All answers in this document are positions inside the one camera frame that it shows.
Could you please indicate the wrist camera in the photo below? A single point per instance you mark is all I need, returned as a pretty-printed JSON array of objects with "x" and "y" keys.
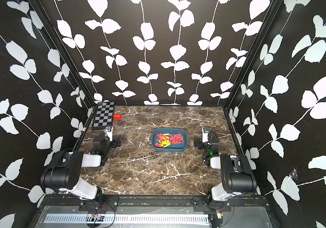
[
  {"x": 206, "y": 132},
  {"x": 109, "y": 132}
]

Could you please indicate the teal plastic storage box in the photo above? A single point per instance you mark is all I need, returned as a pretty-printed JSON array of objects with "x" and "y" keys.
[{"x": 169, "y": 140}]

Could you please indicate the small red block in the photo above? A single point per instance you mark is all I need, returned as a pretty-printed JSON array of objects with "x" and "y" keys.
[{"x": 117, "y": 117}]

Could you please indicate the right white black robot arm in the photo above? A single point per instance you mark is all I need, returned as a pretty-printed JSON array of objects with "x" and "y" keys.
[{"x": 237, "y": 177}]

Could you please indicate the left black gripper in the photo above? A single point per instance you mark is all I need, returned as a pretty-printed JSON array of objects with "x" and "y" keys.
[{"x": 104, "y": 135}]

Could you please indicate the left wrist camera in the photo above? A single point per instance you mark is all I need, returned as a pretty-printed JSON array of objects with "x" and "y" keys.
[{"x": 109, "y": 132}]

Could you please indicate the black white checkerboard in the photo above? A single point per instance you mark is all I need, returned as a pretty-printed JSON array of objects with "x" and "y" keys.
[{"x": 104, "y": 116}]

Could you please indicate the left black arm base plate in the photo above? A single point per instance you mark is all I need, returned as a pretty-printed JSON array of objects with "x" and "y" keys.
[{"x": 108, "y": 203}]

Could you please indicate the white perforated rail strip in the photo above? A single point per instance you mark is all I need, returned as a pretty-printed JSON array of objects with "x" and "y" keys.
[{"x": 192, "y": 219}]

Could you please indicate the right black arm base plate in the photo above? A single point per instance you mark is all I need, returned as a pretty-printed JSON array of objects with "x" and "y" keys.
[{"x": 207, "y": 204}]

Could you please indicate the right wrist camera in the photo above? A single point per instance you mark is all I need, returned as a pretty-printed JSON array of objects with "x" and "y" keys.
[{"x": 206, "y": 132}]

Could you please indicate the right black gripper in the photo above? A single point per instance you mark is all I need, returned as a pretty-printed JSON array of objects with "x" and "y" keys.
[{"x": 210, "y": 137}]

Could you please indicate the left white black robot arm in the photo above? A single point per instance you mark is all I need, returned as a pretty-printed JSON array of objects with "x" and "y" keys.
[{"x": 63, "y": 172}]

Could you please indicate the small circuit board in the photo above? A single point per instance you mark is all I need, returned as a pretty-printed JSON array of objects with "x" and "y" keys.
[{"x": 95, "y": 218}]

